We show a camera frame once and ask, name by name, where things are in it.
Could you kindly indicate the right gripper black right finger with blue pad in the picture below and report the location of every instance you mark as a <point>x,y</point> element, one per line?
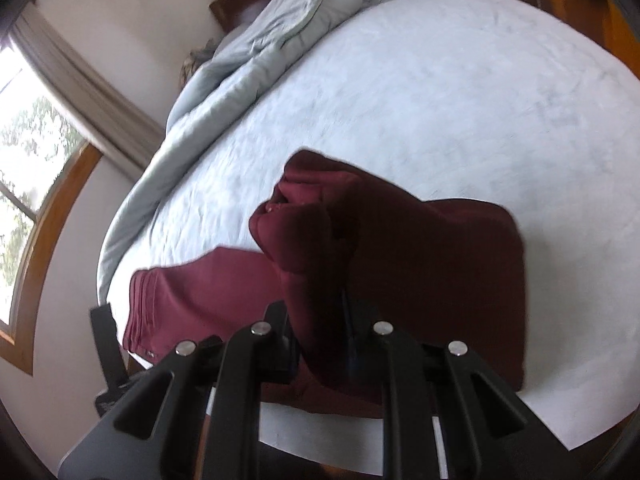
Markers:
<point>447,414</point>

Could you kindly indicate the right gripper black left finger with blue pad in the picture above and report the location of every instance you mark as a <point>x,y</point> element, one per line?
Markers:
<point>196,414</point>

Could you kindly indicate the maroon pants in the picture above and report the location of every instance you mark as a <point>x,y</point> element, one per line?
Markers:
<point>344,249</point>

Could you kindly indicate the wooden framed window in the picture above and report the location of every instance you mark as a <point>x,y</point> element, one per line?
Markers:
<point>45,164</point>

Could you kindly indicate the beige window curtain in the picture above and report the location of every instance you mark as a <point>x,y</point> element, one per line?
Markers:
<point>127,136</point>

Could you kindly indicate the white fleece bed blanket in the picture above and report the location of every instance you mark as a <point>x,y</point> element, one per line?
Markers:
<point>486,99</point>

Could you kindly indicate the light grey rumpled duvet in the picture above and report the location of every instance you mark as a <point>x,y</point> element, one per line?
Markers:
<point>215,97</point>

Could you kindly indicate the wooden bedside furniture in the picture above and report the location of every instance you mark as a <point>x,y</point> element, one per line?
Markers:
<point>575,0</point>

